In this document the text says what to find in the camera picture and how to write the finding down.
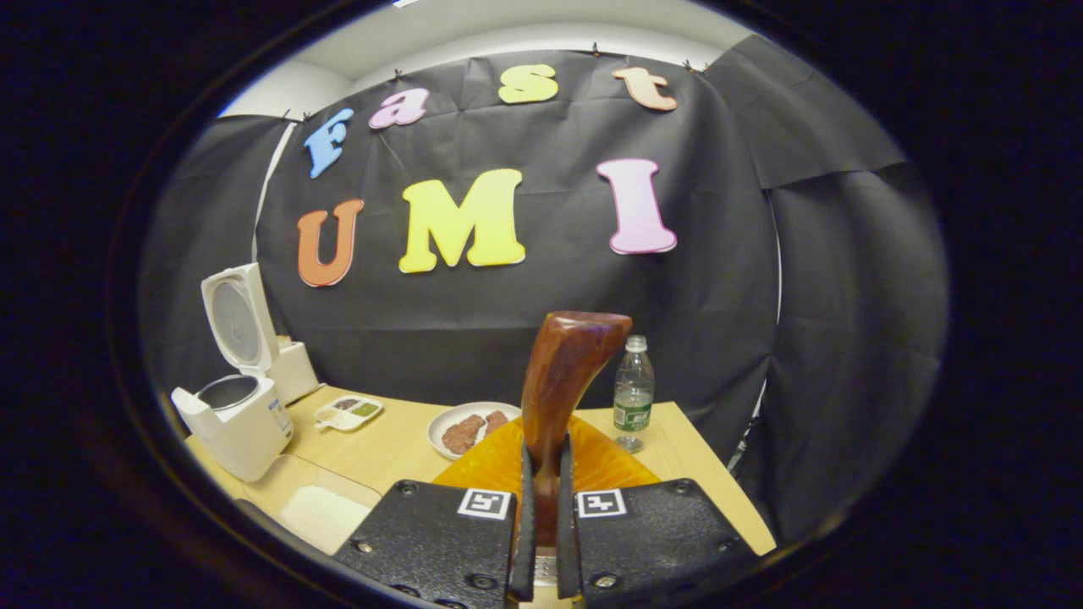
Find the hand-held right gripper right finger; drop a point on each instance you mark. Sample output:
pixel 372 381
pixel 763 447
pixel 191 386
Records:
pixel 565 541

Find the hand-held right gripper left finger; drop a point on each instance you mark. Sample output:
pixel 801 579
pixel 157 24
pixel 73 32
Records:
pixel 525 541

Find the brown wooden spoon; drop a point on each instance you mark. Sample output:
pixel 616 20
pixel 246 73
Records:
pixel 567 372

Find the white rice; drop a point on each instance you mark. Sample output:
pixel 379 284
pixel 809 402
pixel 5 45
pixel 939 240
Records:
pixel 326 516

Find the white rice cooker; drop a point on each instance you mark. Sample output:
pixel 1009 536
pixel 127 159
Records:
pixel 245 431

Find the brown meat piece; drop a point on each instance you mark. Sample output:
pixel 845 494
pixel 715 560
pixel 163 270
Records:
pixel 461 436
pixel 496 421

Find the white round plate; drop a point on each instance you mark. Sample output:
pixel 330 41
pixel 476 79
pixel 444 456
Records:
pixel 440 423

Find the clear plastic water bottle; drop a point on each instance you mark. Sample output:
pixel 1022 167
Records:
pixel 633 406

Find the white divided dish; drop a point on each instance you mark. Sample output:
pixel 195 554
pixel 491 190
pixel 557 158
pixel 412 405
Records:
pixel 349 414

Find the black backdrop cloth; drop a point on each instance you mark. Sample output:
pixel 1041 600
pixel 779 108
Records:
pixel 525 296

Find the white toaster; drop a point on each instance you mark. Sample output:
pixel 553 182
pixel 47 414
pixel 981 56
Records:
pixel 296 376

